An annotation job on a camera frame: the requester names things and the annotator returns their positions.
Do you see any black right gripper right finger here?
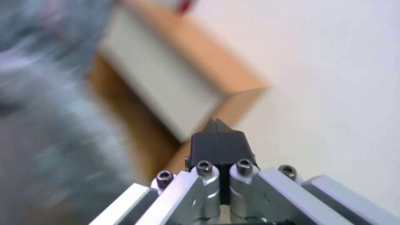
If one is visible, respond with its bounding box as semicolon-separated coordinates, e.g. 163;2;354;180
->
214;119;400;225

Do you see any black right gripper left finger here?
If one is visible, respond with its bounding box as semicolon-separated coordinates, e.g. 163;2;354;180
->
89;119;226;225

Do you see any grey translucent garbage bag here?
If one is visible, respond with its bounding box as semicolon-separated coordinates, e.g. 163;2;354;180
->
0;0;157;225

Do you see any brown cardboard box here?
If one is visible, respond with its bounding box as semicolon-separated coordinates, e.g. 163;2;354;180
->
82;0;271;188

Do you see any red object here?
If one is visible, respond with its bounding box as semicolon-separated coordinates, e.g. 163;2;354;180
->
174;0;201;14

